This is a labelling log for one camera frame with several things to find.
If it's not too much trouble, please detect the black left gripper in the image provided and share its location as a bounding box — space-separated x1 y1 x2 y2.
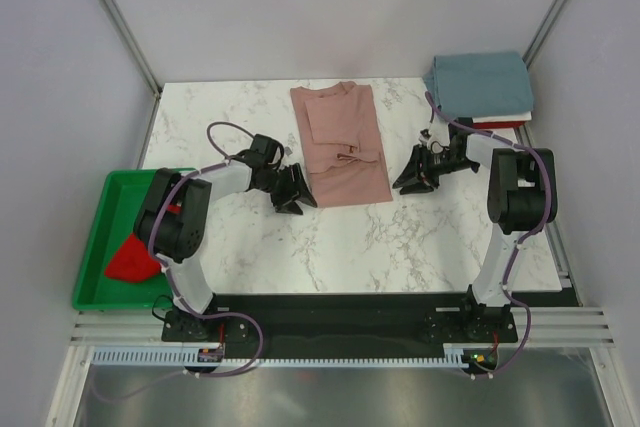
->
257 164 317 216

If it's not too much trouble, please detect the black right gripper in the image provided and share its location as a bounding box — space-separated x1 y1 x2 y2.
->
393 144 478 196

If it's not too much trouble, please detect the pink printed t-shirt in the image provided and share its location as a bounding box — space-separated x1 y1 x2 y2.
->
290 81 392 208

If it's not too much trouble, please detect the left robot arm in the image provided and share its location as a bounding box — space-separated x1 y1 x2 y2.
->
133 134 318 340

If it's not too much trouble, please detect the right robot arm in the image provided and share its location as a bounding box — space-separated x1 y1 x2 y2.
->
393 127 558 343

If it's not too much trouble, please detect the folded red t-shirt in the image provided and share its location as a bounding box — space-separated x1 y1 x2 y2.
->
473 120 526 131

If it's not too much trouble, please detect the folded blue t-shirt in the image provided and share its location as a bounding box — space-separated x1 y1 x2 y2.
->
423 51 534 119

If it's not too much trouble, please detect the green plastic tray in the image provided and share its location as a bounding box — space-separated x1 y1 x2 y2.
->
72 169 170 311

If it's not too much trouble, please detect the red crumpled t-shirt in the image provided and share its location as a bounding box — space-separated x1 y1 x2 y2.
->
104 234 161 283

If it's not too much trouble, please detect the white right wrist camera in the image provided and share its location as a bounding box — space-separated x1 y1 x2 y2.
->
419 129 444 154

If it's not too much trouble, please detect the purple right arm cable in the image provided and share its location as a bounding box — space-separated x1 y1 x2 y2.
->
424 90 549 381

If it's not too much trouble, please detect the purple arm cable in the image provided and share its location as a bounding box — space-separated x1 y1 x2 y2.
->
424 90 549 381
147 120 265 378

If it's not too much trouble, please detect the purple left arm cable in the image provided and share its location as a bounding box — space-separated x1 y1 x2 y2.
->
147 120 265 378

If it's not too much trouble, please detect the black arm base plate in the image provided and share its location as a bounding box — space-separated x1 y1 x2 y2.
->
155 292 518 344

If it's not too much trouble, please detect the white slotted cable duct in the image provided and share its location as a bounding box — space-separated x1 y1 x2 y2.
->
92 342 497 368

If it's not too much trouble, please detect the aluminium front rail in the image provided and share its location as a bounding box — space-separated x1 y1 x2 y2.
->
71 307 614 347

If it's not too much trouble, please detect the right aluminium frame post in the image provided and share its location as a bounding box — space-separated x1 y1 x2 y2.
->
523 0 570 69

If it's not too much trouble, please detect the aluminium frame post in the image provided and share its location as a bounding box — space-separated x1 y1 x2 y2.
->
98 0 162 99
523 0 570 69

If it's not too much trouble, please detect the left aluminium frame post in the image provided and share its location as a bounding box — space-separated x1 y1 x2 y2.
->
98 0 162 99

